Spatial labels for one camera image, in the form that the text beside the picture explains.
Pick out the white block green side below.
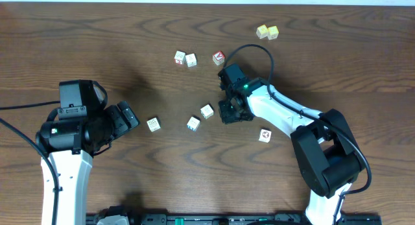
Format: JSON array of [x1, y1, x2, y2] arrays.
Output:
[[200, 104, 214, 119]]

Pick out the white block cat drawing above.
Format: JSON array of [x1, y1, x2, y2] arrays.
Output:
[[147, 117, 161, 132]]

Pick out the white block brown circle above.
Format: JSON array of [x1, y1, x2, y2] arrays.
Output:
[[259, 129, 272, 143]]

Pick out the white block blue side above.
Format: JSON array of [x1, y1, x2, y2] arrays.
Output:
[[187, 116, 200, 132]]

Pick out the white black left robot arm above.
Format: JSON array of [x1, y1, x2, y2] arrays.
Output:
[[36, 80, 140, 224]]

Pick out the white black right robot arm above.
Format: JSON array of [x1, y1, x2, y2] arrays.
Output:
[[219, 77, 367, 224]]

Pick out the red letter wooden block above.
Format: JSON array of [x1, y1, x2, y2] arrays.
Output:
[[213, 51, 226, 65]]

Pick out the white wooden block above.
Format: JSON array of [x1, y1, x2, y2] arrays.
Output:
[[185, 53, 197, 67]]

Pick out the white block red side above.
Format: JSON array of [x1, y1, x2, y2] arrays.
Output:
[[174, 51, 186, 65]]

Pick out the pale yellow wooden block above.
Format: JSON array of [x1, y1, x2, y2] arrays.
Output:
[[256, 25, 268, 39]]

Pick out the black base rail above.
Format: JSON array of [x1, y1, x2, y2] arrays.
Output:
[[86, 213, 383, 225]]

